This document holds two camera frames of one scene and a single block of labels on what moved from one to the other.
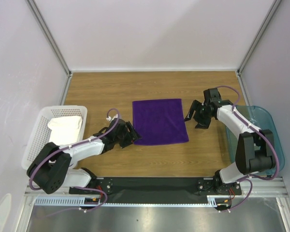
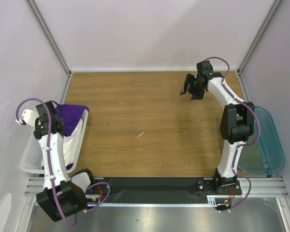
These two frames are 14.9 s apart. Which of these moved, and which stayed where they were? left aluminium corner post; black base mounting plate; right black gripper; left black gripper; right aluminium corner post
Moved: right black gripper; left black gripper
Stayed: black base mounting plate; right aluminium corner post; left aluminium corner post
